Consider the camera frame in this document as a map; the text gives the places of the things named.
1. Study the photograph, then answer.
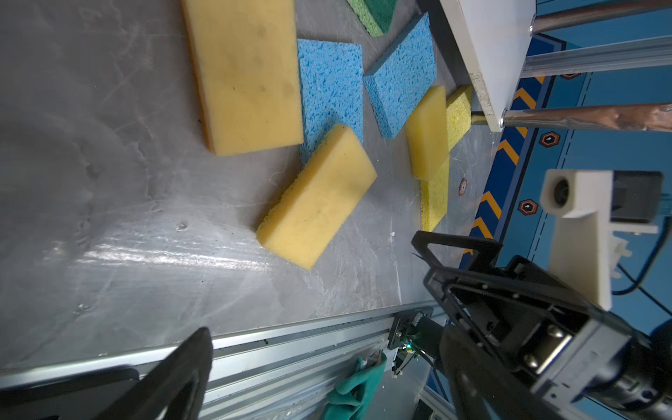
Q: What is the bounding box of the blue sponge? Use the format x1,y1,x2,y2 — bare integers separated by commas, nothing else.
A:
363,13,437,139
297,38,364,165

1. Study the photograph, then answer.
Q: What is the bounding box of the green rubber glove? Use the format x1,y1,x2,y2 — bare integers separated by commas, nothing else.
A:
320,351,387,420

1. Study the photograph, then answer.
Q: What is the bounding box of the white two-tier shelf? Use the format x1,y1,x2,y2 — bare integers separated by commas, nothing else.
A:
440,1,671,132

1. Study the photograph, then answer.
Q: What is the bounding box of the small circuit board right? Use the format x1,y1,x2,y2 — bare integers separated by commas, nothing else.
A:
388,306,444,377

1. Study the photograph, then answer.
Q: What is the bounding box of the thick yellow sponge centre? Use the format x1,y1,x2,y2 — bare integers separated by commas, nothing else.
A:
404,86,449,181

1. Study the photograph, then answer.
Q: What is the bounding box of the yellow-green sponge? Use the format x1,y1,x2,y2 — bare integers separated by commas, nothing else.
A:
446,85,474,150
420,159,451,232

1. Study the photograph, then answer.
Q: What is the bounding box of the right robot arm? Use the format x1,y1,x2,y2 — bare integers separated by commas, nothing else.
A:
412,231,671,419

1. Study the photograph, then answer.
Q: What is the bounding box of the yellow foam sponge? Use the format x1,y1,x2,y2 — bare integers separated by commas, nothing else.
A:
182,0,304,156
257,124,377,271

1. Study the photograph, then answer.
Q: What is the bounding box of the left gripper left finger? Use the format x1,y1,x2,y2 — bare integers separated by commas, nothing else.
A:
95,327,214,419

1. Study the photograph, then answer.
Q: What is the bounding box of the red round floor sticker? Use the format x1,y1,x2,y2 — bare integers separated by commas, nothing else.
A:
458,178,468,196

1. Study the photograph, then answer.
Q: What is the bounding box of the yellow foam sponge left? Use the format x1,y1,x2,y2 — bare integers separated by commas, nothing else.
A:
182,0,304,156

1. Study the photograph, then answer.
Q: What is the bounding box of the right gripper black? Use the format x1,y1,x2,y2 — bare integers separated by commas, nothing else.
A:
410,229,647,411

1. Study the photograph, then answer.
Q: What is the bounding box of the yellow foam sponge middle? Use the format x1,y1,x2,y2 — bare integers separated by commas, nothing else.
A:
257,124,377,271

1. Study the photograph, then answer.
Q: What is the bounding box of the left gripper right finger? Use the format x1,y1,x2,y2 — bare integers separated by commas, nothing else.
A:
439,325,530,419

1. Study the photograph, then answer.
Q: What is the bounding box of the green scouring sponge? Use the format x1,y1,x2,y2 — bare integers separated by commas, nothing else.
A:
348,0,397,38

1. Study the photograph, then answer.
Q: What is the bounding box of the yellow-green sponge lower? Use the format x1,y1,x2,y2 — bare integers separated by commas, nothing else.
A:
420,159,451,232

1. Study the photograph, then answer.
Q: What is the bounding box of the blue sponge upper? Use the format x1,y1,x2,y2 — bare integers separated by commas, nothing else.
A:
363,13,437,139

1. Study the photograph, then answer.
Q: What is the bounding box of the blue sponge lower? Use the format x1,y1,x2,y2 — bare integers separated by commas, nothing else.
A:
297,38,364,165

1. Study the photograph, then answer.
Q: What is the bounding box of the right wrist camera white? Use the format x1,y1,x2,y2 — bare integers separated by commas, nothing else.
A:
540,169,664,311

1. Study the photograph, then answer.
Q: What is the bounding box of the yellow-green sponge upper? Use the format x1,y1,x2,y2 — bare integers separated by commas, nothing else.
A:
446,85,474,150

